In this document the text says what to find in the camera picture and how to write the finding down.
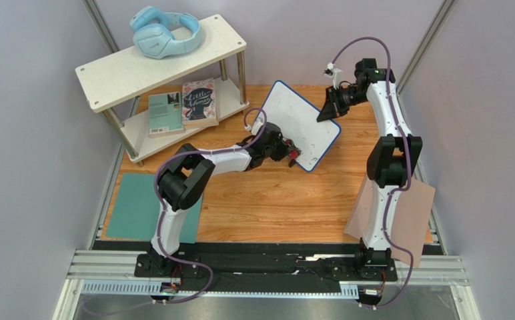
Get blue framed whiteboard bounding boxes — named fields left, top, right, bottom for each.
left=255, top=80, right=342, bottom=172

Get red heart eraser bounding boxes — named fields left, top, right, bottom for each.
left=286, top=139, right=301, bottom=160

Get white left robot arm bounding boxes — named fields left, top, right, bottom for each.
left=146, top=122, right=300, bottom=269

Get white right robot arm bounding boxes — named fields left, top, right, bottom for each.
left=317, top=58, right=423, bottom=271

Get dark floral Little Women book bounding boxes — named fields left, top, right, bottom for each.
left=181, top=78, right=219, bottom=129

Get teal paperback book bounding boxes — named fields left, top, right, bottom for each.
left=148, top=91, right=185, bottom=139

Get white two-tier shelf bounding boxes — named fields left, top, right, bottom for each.
left=75, top=14, right=249, bottom=165

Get pink mat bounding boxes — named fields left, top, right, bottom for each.
left=343, top=176, right=435, bottom=267

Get teal green mat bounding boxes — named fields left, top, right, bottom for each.
left=105, top=172, right=204, bottom=245

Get blue headphones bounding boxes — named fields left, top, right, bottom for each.
left=129, top=6, right=203, bottom=59

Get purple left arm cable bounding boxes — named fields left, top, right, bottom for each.
left=152, top=107, right=269, bottom=305

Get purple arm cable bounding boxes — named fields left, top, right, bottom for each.
left=152, top=107, right=269, bottom=305
left=328, top=37, right=416, bottom=310

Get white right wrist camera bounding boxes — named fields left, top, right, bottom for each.
left=324, top=63, right=342, bottom=89

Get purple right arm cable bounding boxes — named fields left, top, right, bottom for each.
left=328, top=37, right=416, bottom=310

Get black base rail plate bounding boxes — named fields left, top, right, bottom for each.
left=134, top=243, right=398, bottom=293

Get grey slotted cable duct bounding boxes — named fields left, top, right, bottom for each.
left=81, top=280, right=360, bottom=299

